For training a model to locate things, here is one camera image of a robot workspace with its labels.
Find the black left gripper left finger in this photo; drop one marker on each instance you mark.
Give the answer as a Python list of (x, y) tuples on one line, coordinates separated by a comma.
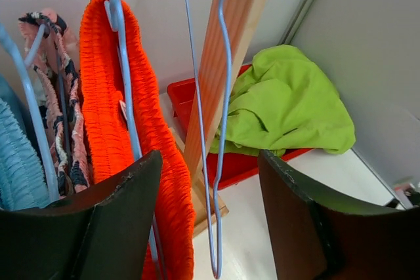
[(99, 233)]

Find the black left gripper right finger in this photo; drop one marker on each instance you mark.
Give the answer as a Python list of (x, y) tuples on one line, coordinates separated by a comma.
[(317, 232)]

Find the orange shorts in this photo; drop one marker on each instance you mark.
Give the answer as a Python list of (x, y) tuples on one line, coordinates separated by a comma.
[(108, 136)]

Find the light blue shorts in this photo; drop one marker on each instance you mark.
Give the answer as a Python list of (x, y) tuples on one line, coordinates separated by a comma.
[(23, 183)]

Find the lime green shorts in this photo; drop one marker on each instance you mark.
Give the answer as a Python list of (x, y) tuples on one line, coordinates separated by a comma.
[(284, 101)]

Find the pink patterned shorts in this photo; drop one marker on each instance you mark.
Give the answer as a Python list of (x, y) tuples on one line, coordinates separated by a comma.
[(76, 176)]

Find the blue hanger of pink shorts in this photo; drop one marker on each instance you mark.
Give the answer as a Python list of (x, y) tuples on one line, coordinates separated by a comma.
[(43, 56)]

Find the blue hanger of orange shorts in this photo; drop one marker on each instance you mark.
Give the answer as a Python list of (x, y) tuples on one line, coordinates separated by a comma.
[(115, 14)]

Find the red plastic bin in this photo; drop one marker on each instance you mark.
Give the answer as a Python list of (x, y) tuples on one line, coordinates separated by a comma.
[(236, 167)]

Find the wooden clothes rack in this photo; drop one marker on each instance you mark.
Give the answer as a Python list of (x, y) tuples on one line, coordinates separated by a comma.
[(230, 28)]

